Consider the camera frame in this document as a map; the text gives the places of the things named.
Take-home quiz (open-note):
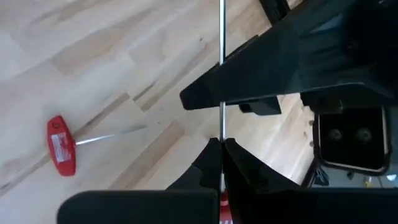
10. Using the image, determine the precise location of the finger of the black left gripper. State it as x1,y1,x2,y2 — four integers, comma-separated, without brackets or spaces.
239,96,282,116
179,0,358,110

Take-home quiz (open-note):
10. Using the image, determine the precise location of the red T-handle hex key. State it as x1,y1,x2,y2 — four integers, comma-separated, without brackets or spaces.
46,114,148,177
218,0,233,224

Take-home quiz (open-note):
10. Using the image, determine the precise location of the small dark clamp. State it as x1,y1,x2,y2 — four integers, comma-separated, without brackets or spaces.
313,167,330,187

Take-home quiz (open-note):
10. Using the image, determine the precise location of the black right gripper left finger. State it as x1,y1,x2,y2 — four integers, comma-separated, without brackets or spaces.
57,138,223,224

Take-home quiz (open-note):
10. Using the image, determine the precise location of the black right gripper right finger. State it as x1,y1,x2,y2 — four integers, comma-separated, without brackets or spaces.
224,138,398,224

